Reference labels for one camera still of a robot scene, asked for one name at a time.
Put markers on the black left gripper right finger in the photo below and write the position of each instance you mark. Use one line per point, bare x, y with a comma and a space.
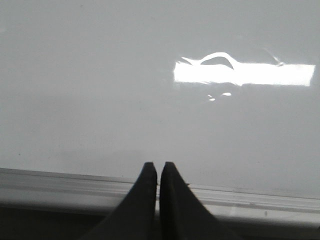
182, 215

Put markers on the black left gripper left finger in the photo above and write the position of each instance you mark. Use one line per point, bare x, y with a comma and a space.
133, 218

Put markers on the white whiteboard with aluminium frame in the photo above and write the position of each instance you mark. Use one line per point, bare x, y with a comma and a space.
228, 90

